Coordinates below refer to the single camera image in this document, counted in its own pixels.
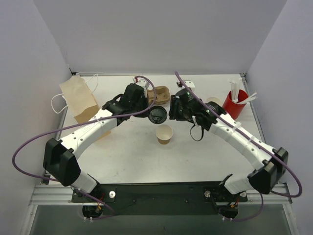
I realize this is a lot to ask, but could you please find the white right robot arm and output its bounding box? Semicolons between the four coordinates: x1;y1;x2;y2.
169;89;288;194

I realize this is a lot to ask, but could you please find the brown pulp cup carrier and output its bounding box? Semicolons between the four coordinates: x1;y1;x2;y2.
147;86;171;105

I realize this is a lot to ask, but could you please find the aluminium frame rail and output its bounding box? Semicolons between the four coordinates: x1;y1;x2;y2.
29;183;293;206

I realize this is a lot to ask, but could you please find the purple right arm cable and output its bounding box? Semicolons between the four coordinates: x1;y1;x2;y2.
173;70;303;198

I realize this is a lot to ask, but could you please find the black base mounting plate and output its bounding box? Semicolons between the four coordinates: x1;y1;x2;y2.
71;180;248;216

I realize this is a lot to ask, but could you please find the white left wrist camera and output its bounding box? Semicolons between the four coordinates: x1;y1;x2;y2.
133;75;150;91

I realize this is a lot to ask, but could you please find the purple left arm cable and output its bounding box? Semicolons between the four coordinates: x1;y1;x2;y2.
11;75;156;182

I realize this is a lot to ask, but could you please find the brown paper coffee cup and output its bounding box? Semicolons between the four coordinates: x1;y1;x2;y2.
156;124;174;144

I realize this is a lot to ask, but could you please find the black coffee cup lid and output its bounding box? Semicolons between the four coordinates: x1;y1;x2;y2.
148;105;168;124

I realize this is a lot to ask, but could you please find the red cylindrical holder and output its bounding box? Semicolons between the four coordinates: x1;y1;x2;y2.
223;90;248;119

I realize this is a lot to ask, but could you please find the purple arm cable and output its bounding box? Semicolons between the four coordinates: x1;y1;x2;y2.
173;70;303;198
11;75;156;182

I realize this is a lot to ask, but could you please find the brown paper bag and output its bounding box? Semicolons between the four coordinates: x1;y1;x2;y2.
50;75;100;124

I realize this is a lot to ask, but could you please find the stack of paper cups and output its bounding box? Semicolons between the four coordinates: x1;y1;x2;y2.
206;97;223;107

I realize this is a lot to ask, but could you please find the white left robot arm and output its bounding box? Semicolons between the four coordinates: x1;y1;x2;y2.
43;79;149;201

